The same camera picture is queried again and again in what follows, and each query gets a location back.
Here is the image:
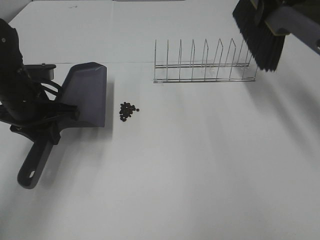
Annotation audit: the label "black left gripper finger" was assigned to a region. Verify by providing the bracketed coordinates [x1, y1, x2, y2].
[47, 105, 80, 122]
[48, 123, 61, 145]

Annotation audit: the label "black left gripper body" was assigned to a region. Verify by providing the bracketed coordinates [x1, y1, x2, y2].
[0, 72, 60, 139]

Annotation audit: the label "grey plastic dustpan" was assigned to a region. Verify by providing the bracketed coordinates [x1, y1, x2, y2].
[15, 62, 107, 189]

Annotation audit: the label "pile of coffee beans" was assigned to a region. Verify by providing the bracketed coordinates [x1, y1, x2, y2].
[119, 102, 140, 122]

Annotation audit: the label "grey hand brush black bristles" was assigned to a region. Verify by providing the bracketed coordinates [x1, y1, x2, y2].
[232, 0, 320, 72]

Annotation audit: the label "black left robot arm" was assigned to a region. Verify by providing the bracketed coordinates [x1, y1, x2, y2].
[0, 19, 80, 145]

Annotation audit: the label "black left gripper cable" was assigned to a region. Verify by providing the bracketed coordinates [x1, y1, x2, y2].
[38, 81, 63, 101]

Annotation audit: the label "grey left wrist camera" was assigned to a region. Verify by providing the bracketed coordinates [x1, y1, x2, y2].
[24, 63, 57, 81]

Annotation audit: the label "chrome wire dish rack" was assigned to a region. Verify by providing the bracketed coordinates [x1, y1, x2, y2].
[153, 38, 258, 84]

